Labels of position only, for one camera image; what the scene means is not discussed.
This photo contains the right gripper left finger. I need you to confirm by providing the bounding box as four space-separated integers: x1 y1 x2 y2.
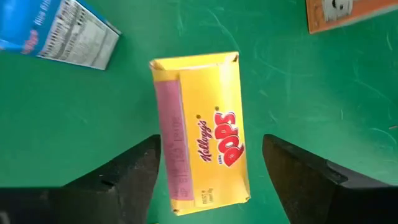
0 134 162 224

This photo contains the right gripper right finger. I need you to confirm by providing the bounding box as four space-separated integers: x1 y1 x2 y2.
262 133 398 224

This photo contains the yellow Corn Pops cereal box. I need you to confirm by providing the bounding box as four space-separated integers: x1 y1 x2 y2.
149 51 251 217

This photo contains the blue Rice Krispies cereal box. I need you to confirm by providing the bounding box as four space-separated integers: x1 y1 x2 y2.
0 0 123 71

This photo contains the orange Mini Wheats cereal box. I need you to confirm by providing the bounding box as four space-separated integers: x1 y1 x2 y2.
305 0 398 35

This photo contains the green table mat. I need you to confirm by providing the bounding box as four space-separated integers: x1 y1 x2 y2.
0 0 398 224

